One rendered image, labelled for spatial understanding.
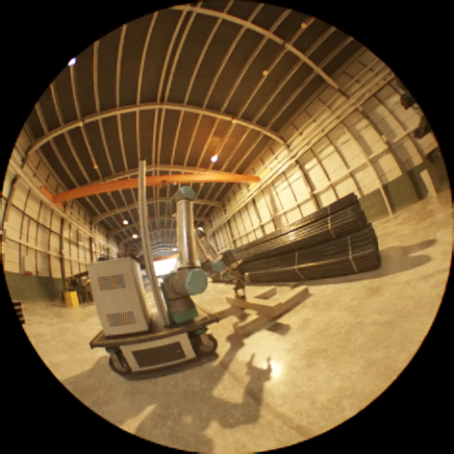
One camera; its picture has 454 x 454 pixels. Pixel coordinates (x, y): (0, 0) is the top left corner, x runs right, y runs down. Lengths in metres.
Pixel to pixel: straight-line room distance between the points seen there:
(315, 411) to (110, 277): 1.25
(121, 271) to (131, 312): 0.27
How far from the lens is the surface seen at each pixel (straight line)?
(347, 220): 1.98
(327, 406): 0.77
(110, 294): 1.08
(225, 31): 9.40
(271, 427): 0.74
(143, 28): 9.24
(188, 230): 0.93
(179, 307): 1.00
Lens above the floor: 0.68
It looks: 13 degrees up
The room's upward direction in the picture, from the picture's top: 16 degrees counter-clockwise
